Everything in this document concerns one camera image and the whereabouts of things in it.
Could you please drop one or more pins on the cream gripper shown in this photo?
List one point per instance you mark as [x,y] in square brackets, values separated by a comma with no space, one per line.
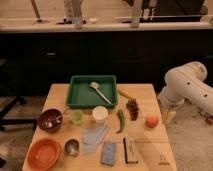
[168,116]

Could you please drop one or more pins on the blue sponge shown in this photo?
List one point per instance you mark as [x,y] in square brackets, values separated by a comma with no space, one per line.
[108,153]

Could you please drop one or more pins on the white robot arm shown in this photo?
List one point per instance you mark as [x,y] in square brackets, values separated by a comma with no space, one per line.
[186,82]

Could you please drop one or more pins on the orange fruit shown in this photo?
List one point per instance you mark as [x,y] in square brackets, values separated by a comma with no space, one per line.
[152,121]

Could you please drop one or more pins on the dark red grape bunch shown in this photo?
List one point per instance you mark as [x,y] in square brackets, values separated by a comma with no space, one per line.
[133,109]

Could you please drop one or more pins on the black whiteboard eraser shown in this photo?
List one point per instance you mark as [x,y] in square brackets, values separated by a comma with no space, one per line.
[130,150]

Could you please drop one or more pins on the yellow banana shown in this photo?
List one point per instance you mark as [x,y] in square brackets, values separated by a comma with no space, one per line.
[124,94]

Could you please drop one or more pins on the white paper cup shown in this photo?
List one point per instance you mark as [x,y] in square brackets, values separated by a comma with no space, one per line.
[100,114]

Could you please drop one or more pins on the light blue folded cloth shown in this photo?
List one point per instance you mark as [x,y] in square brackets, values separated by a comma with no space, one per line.
[92,137]

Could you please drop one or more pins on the green plastic tray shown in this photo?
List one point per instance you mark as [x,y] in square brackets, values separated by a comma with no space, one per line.
[81,96]

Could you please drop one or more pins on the light green plastic cup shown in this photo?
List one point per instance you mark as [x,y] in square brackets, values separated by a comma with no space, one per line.
[76,117]

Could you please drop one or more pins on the small steel cup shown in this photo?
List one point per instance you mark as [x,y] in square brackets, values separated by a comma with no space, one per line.
[71,148]

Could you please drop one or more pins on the metal spoon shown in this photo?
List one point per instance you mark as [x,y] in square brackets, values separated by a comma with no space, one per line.
[56,120]

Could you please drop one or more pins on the dark brown bowl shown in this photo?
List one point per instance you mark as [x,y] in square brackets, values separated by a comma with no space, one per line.
[47,116]

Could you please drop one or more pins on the orange plastic bowl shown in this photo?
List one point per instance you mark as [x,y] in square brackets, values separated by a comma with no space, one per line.
[43,154]

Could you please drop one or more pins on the black office chair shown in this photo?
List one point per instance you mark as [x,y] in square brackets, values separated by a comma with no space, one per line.
[4,79]

